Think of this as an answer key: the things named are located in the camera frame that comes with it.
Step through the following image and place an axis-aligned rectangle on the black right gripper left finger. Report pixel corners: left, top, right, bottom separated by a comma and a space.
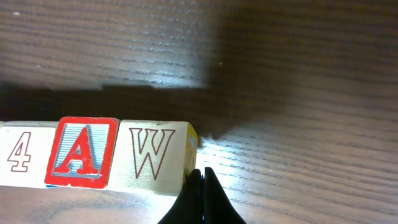
159, 169, 203, 224

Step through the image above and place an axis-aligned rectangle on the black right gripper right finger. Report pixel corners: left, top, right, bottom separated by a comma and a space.
202, 167, 246, 224

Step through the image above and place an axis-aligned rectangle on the white block airplane picture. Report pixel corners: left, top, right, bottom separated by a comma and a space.
106, 120, 198, 195

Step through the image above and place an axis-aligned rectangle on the white block cane picture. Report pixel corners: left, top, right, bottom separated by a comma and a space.
44, 116, 120, 189

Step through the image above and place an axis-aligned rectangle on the white block green N side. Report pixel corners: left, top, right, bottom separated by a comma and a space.
1, 121, 58, 189

